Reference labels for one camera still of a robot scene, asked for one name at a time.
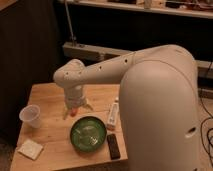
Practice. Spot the white square sponge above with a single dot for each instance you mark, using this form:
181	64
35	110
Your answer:
30	149

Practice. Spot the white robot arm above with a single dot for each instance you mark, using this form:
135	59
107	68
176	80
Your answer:
158	102

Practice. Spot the green ceramic bowl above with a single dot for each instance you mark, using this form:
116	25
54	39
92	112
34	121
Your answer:
88	134

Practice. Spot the clear plastic cup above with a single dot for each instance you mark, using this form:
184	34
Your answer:
31	115

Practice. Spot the small orange object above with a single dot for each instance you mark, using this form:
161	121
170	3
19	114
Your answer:
73	112

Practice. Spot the wooden table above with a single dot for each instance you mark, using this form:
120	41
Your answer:
58	153

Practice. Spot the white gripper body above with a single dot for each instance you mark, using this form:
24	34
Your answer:
74	97

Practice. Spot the upper wooden shelf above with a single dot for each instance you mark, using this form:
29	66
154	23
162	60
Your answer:
150	6

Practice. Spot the metal vertical pole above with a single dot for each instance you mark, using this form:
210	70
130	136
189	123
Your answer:
72	36

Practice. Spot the black remote control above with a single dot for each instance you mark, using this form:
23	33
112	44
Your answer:
113	146

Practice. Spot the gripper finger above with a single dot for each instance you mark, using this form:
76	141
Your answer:
88	107
65	113

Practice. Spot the metal shelf rail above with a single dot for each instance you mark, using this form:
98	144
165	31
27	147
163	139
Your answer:
98	53

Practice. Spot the white tube bottle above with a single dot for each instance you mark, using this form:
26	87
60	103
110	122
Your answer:
112	115

